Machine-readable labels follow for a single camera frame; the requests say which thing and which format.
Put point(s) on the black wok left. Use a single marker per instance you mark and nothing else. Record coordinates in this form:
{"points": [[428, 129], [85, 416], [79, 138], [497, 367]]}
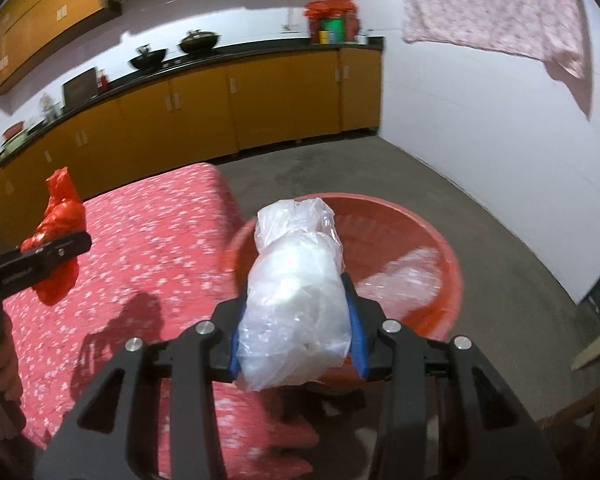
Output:
{"points": [[147, 60]]}

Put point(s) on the red plastic basket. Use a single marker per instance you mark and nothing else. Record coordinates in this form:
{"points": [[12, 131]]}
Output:
{"points": [[372, 232]]}

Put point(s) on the dark cutting board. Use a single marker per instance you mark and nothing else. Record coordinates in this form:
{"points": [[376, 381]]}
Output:
{"points": [[80, 89]]}

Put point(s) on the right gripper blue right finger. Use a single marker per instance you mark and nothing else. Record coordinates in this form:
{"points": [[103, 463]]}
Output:
{"points": [[358, 346]]}

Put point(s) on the lower wooden cabinets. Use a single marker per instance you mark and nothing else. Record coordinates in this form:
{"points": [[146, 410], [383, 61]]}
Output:
{"points": [[256, 95]]}

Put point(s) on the white plastic bag long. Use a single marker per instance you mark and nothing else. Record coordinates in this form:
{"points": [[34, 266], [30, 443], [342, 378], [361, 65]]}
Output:
{"points": [[296, 324]]}

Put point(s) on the stacked basins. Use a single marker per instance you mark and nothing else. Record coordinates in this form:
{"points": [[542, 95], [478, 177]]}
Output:
{"points": [[14, 137]]}

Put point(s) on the large bubble wrap sheet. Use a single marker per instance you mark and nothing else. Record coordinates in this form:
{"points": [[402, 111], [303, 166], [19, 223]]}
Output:
{"points": [[405, 285]]}

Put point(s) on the red floral tablecloth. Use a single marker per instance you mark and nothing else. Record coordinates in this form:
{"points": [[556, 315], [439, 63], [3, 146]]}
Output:
{"points": [[128, 371]]}

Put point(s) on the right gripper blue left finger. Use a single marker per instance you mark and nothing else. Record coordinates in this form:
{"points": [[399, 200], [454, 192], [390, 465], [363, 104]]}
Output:
{"points": [[237, 344]]}

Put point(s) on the person left hand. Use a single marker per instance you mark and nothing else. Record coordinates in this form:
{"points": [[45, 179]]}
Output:
{"points": [[12, 419]]}

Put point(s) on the pink floral hanging cloth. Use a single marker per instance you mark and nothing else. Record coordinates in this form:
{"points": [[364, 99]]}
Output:
{"points": [[544, 30]]}

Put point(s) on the black wok with lid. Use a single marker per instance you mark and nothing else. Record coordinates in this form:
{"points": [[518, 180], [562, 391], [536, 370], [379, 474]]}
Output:
{"points": [[199, 42]]}

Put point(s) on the orange plastic bag back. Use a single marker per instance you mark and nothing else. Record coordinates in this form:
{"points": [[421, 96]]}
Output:
{"points": [[64, 215]]}

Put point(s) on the red bag on counter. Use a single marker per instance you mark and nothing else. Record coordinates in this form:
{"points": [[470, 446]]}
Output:
{"points": [[332, 21]]}

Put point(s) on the glass jar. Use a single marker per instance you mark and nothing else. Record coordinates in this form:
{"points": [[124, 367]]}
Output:
{"points": [[51, 109]]}

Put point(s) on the red bottle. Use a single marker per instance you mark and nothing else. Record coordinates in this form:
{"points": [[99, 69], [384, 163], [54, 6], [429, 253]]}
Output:
{"points": [[102, 81]]}

